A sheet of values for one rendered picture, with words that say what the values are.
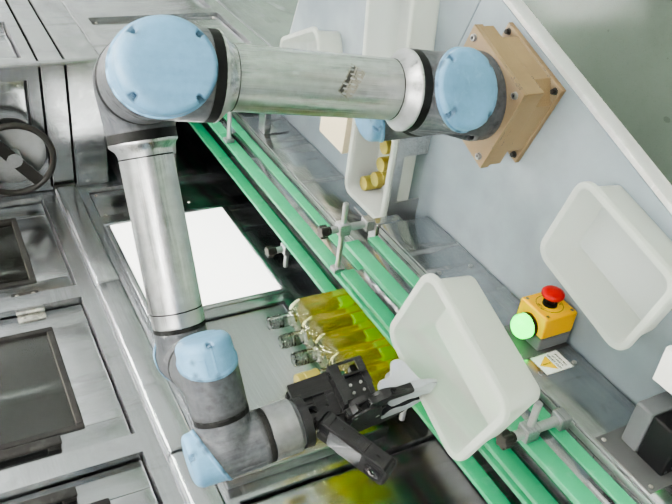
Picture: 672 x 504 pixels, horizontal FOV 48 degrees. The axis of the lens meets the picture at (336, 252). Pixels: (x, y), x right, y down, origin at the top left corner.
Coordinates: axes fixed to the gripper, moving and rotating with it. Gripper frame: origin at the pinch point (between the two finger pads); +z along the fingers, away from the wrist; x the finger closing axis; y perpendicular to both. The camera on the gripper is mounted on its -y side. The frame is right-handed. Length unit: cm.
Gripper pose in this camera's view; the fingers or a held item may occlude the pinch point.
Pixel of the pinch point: (430, 389)
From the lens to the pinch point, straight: 112.3
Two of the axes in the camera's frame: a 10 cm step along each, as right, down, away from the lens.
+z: 9.0, -2.6, 3.4
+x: -1.4, 5.8, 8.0
